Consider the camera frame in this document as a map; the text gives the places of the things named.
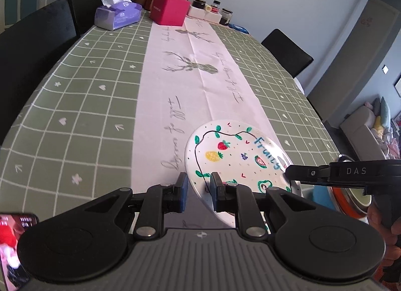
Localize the green checked tablecloth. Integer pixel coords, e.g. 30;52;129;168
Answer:
0;8;343;216

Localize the beige sofa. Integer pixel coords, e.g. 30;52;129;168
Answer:
340;97;401;161

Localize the person's right hand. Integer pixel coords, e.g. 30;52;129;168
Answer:
367;203;401;267

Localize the stainless steel bowl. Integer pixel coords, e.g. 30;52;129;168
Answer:
329;153;372;218

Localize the white deer print table runner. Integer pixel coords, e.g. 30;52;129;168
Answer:
132;17;293;232

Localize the white condiment holder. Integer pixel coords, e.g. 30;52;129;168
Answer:
187;4;224;24

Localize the dark jar with lid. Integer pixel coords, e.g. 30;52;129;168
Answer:
219;9;233;26

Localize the smartphone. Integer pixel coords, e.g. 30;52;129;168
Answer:
0;213;40;291

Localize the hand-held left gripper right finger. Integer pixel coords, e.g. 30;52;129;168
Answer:
210;171;317;238

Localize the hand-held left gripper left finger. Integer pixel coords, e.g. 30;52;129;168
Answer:
78;172;189;238

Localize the pink box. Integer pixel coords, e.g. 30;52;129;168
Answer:
150;0;191;26

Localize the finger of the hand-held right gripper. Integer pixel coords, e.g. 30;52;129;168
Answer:
283;163;333;186

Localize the purple tissue pack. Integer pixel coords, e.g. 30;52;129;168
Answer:
95;0;141;31

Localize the white fruit pattern plate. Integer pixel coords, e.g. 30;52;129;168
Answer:
184;119;301;228

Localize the large black chair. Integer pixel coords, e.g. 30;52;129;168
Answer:
0;0;79;143

